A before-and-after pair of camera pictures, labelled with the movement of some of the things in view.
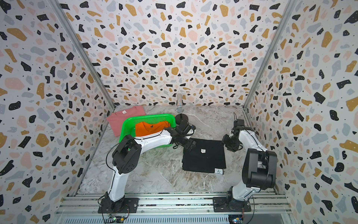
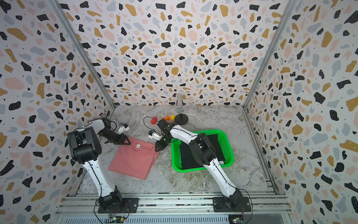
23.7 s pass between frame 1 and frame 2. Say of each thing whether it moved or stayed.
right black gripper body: moved
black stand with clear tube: stayed
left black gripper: moved
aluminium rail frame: stayed
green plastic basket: moved
